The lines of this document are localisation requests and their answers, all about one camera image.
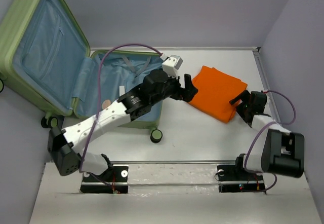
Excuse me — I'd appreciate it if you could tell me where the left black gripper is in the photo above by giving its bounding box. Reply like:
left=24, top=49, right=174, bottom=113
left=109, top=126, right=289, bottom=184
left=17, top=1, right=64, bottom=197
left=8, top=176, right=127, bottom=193
left=149, top=70, right=197, bottom=105

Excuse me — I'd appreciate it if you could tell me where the orange cloth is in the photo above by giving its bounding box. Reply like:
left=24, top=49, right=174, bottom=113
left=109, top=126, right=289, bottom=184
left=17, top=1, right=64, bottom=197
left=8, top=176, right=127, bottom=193
left=189, top=65, right=248, bottom=123

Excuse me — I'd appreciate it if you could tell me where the white toothpaste tube box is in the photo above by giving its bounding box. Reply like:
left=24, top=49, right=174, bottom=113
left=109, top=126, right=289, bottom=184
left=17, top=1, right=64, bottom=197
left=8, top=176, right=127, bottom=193
left=119, top=86, right=125, bottom=96

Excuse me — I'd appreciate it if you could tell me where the round pink compact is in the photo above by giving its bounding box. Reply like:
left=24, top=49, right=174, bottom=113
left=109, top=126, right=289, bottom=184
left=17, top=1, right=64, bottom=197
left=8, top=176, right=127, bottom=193
left=102, top=99, right=111, bottom=109

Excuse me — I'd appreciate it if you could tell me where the green hard-shell suitcase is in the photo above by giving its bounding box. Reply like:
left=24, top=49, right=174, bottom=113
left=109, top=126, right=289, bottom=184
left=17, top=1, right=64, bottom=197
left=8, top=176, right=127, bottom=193
left=1, top=0, right=162, bottom=128

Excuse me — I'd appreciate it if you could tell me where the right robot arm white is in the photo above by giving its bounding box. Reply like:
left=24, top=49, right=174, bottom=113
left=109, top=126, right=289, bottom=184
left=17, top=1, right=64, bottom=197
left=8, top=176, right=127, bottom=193
left=229, top=90, right=305, bottom=179

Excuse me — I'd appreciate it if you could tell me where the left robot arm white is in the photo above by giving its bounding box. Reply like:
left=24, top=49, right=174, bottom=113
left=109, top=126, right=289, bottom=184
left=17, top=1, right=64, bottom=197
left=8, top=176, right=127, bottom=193
left=48, top=69, right=198, bottom=181

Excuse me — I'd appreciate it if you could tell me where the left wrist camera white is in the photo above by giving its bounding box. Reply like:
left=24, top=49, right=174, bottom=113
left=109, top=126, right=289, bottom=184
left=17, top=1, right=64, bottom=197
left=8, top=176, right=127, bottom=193
left=160, top=53, right=183, bottom=78

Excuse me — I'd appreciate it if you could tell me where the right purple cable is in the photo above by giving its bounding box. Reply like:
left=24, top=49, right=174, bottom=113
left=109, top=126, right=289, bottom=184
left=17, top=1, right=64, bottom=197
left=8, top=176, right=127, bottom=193
left=243, top=90, right=297, bottom=193

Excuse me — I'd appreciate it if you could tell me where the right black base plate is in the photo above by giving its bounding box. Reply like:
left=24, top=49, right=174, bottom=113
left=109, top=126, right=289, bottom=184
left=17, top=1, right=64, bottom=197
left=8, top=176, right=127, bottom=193
left=214, top=164, right=266, bottom=193

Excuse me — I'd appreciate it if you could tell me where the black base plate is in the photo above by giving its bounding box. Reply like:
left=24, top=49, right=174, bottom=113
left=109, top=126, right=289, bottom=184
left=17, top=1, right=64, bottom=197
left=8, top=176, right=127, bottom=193
left=214, top=164, right=266, bottom=193
left=79, top=164, right=129, bottom=194

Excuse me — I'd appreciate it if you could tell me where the aluminium rail front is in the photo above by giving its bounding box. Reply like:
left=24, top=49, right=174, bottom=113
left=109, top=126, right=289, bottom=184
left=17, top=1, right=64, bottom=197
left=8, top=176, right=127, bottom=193
left=52, top=159, right=237, bottom=165

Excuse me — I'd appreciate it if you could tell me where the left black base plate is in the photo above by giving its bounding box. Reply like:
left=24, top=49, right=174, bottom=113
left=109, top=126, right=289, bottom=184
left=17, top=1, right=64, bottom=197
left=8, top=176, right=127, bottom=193
left=79, top=164, right=129, bottom=194

